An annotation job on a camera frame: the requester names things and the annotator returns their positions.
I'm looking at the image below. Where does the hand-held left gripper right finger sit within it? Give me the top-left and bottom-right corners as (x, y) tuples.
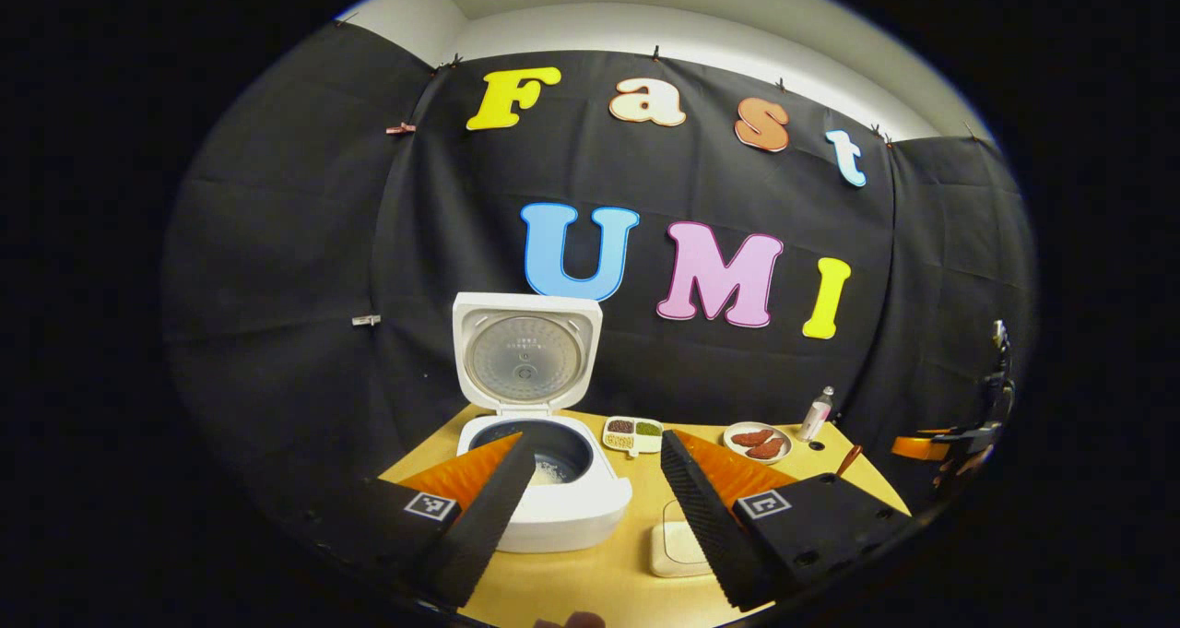
(659, 428), (914, 613)

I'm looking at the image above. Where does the white oval plate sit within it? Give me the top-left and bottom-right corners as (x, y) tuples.
(723, 422), (792, 464)

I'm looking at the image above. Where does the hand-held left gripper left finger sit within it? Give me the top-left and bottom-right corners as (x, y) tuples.
(318, 432), (538, 609)

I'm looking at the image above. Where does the white rice cooker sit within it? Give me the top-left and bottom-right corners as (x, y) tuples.
(452, 292), (634, 553)

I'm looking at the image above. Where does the white divided dish of beans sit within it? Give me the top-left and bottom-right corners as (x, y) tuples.
(602, 416), (665, 456)

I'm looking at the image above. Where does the clear container of rice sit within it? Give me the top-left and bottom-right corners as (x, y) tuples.
(650, 501), (716, 578)

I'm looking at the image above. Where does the black backdrop cloth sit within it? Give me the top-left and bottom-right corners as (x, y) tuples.
(164, 21), (1038, 518)

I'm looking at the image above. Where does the small bottle with pink label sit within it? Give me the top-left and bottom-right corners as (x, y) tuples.
(798, 386), (835, 443)

